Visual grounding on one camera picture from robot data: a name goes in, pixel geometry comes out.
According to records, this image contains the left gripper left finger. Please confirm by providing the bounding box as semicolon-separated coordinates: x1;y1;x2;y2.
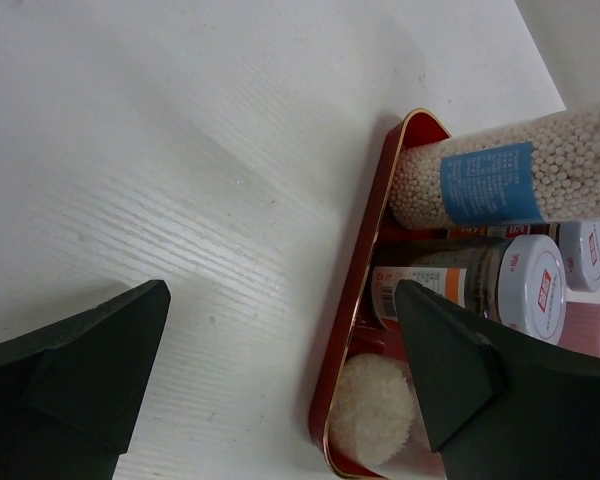
0;280;170;479

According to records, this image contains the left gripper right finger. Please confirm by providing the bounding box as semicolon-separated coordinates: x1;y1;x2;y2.
394;280;600;479

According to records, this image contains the pink cap bottle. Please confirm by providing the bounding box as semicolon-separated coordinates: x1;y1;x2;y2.
558;302;600;358

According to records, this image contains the small jar red label lid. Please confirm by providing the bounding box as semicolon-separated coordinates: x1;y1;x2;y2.
366;234;566;345

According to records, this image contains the cream yellow cap bottle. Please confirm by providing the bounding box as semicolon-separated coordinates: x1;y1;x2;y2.
329;354;415;467

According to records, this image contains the tall blue label spice bottle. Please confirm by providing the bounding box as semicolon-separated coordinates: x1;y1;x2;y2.
388;102;600;230

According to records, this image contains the red rectangular tray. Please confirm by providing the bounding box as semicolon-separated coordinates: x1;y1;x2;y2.
308;108;450;479

